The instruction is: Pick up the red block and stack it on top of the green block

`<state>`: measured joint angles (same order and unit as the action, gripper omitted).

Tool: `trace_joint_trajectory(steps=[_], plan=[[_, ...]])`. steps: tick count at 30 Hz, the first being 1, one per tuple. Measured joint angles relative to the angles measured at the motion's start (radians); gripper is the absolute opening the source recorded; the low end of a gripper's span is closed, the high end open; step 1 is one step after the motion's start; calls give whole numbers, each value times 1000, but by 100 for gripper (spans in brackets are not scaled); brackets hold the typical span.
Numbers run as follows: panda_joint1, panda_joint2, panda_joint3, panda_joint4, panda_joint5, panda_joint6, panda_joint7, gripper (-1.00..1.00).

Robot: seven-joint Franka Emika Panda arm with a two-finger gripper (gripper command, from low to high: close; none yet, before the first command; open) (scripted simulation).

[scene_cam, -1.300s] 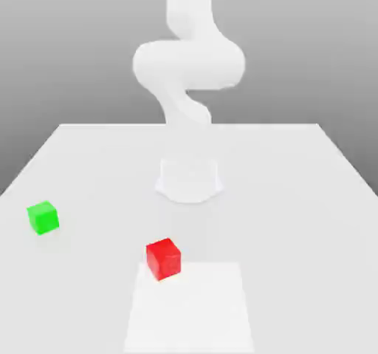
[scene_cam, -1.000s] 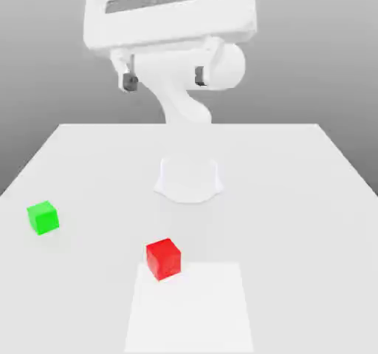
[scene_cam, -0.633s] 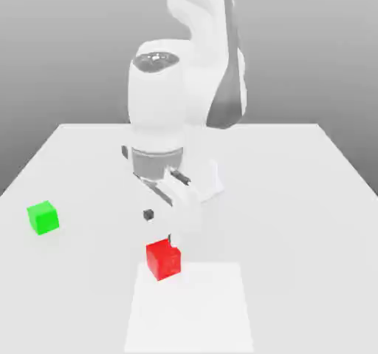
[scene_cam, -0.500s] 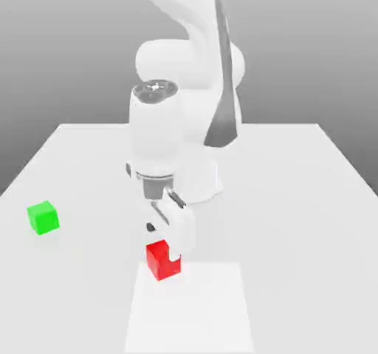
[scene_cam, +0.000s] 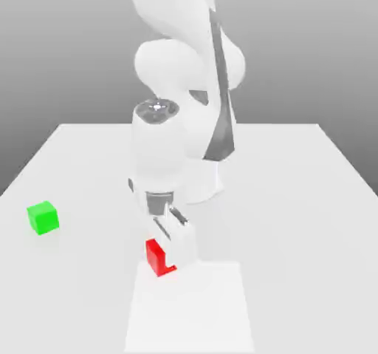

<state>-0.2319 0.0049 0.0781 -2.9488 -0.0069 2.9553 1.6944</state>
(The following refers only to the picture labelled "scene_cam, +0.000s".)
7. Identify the small green cube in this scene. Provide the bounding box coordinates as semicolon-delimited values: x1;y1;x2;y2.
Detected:
26;200;61;236

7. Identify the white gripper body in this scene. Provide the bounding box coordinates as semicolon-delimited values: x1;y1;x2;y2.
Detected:
152;215;197;268

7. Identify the small red cube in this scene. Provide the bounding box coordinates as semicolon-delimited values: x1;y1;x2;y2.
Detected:
145;238;178;278

